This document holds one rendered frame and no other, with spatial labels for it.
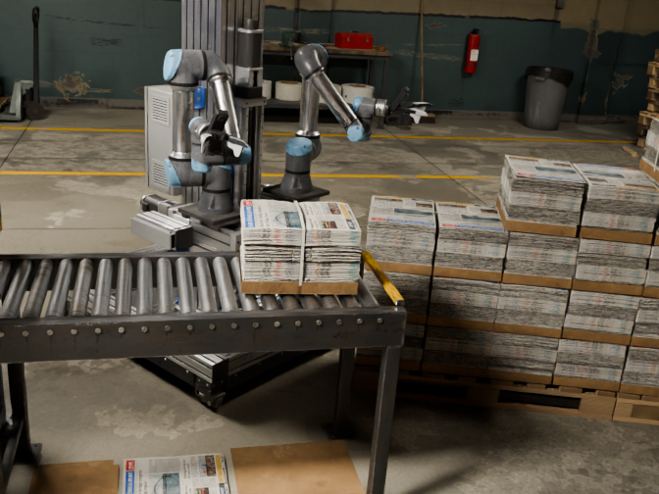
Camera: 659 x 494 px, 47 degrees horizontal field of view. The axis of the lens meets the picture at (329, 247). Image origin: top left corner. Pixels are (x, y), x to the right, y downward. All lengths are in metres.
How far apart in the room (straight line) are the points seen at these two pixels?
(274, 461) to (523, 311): 1.22
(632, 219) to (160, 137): 2.05
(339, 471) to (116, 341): 1.11
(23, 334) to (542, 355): 2.14
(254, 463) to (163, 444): 0.37
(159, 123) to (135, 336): 1.45
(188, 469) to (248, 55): 1.66
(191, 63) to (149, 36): 6.46
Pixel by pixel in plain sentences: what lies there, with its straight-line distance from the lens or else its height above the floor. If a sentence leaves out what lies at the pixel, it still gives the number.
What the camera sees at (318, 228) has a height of 1.03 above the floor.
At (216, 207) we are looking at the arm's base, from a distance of 3.11.
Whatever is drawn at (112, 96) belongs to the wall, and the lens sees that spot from 9.52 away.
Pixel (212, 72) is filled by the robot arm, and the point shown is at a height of 1.39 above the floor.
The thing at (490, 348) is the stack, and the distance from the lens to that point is 3.40.
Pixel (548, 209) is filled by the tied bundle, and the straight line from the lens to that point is 3.17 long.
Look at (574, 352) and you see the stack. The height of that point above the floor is 0.32.
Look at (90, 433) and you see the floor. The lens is 3.21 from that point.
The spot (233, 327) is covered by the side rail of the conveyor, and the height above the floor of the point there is 0.77.
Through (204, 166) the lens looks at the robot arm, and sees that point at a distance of 2.78.
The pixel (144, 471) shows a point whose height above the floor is 0.01.
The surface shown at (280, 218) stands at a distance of 2.43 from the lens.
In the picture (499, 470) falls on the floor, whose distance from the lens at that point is 3.15.
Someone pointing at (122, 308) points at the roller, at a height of 0.80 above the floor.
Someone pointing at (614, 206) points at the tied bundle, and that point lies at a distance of 3.23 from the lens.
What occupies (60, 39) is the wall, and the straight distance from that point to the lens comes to 9.47.
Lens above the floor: 1.81
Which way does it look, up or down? 21 degrees down
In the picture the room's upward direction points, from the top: 4 degrees clockwise
